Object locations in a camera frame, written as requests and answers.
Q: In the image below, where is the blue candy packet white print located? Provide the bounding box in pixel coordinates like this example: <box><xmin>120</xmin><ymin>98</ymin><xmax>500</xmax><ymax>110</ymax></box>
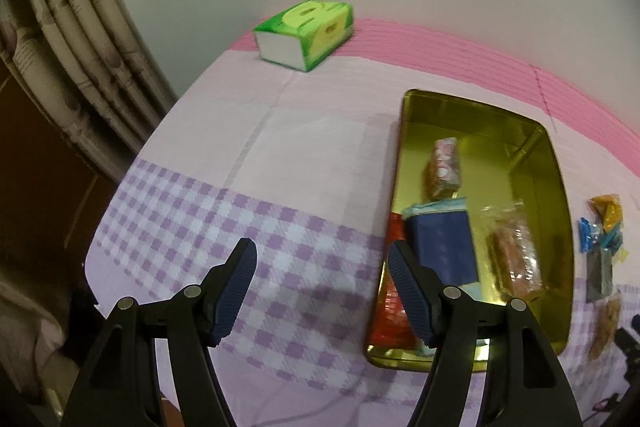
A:
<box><xmin>597</xmin><ymin>231</ymin><xmax>625</xmax><ymax>253</ymax></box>

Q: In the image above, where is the dark blue snack packet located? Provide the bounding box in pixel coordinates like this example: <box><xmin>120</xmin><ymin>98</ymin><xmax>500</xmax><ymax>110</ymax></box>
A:
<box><xmin>402</xmin><ymin>197</ymin><xmax>483</xmax><ymax>355</ymax></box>

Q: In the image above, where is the pink and purple checked tablecloth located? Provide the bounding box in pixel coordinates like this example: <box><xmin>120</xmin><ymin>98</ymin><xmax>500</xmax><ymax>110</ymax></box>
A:
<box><xmin>82</xmin><ymin>18</ymin><xmax>640</xmax><ymax>427</ymax></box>

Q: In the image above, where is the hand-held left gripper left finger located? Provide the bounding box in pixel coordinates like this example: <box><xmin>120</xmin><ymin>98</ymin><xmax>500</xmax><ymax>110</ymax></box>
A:
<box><xmin>60</xmin><ymin>237</ymin><xmax>258</xmax><ymax>427</ymax></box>

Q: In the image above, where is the clear cracker packet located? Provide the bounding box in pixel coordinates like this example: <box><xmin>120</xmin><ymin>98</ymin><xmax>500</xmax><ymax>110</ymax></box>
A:
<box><xmin>482</xmin><ymin>202</ymin><xmax>548</xmax><ymax>303</ymax></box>

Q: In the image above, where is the gold-lined tin box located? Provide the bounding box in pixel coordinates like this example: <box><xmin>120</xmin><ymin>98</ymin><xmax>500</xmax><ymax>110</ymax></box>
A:
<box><xmin>364</xmin><ymin>88</ymin><xmax>576</xmax><ymax>374</ymax></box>

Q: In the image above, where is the light blue thin snack packet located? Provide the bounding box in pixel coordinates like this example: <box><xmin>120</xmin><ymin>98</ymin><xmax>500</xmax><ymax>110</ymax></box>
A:
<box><xmin>579</xmin><ymin>218</ymin><xmax>598</xmax><ymax>253</ymax></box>

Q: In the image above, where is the grey snack packet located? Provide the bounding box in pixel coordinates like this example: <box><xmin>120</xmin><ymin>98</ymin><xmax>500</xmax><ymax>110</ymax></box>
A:
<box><xmin>586</xmin><ymin>247</ymin><xmax>615</xmax><ymax>303</ymax></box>

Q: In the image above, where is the beige patterned curtain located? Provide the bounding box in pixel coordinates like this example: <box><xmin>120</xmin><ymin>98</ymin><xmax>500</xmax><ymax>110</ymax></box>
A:
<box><xmin>0</xmin><ymin>0</ymin><xmax>178</xmax><ymax>182</ymax></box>

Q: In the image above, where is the red snack packet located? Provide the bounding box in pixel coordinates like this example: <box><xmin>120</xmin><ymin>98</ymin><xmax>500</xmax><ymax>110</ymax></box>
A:
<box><xmin>370</xmin><ymin>212</ymin><xmax>416</xmax><ymax>350</ymax></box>

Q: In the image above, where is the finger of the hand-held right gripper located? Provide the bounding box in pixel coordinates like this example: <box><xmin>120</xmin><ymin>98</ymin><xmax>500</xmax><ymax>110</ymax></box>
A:
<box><xmin>614</xmin><ymin>314</ymin><xmax>640</xmax><ymax>358</ymax></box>

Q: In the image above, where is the green tissue box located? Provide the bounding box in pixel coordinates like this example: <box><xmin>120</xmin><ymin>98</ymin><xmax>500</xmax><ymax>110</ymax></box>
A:
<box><xmin>252</xmin><ymin>0</ymin><xmax>355</xmax><ymax>72</ymax></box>

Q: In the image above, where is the pink snack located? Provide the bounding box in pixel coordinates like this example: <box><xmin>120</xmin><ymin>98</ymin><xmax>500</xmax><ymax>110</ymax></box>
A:
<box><xmin>424</xmin><ymin>137</ymin><xmax>463</xmax><ymax>200</ymax></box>

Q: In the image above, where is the pale cloth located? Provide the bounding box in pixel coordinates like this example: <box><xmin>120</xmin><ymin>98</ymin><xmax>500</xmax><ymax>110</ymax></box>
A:
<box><xmin>0</xmin><ymin>277</ymin><xmax>66</xmax><ymax>408</ymax></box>

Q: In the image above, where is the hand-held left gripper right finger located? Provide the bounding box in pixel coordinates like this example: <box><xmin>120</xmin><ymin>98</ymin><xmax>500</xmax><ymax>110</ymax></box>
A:
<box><xmin>387</xmin><ymin>239</ymin><xmax>583</xmax><ymax>427</ymax></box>

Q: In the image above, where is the yellow snack packet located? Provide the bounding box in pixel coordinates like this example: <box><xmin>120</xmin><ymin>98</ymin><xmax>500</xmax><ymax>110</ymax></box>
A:
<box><xmin>589</xmin><ymin>194</ymin><xmax>623</xmax><ymax>233</ymax></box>

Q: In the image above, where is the brown wooden cabinet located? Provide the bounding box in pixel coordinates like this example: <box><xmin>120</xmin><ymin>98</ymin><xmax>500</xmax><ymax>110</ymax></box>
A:
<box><xmin>0</xmin><ymin>57</ymin><xmax>118</xmax><ymax>288</ymax></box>

